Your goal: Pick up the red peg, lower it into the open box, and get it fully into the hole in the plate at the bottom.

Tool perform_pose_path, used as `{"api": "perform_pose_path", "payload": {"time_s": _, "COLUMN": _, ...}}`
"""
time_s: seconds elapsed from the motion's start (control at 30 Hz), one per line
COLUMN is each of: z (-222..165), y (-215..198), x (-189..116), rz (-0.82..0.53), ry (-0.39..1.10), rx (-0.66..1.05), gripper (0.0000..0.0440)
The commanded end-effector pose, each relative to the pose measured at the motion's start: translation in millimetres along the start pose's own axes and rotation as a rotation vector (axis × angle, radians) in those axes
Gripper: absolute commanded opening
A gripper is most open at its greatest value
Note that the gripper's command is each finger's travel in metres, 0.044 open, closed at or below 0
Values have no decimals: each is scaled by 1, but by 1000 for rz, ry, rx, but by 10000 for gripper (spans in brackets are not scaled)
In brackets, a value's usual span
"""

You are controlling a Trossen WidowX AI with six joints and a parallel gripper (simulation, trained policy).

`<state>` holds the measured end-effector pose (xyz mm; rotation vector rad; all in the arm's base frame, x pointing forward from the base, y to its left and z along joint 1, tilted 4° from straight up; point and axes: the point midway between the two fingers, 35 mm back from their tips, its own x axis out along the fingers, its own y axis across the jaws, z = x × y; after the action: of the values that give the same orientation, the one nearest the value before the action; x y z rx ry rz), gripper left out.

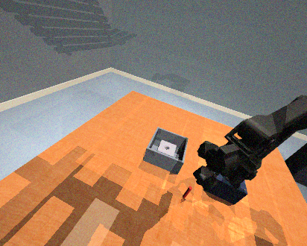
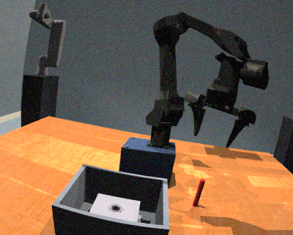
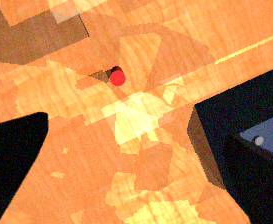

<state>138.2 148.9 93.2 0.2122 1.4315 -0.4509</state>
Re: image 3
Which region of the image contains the red peg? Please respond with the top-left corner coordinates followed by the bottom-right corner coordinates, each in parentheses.
top-left (110, 66), bottom-right (126, 86)

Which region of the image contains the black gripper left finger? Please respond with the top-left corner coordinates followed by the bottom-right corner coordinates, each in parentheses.
top-left (0, 112), bottom-right (49, 221)

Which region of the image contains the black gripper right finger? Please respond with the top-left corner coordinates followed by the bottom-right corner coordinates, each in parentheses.
top-left (223, 134), bottom-right (273, 224)

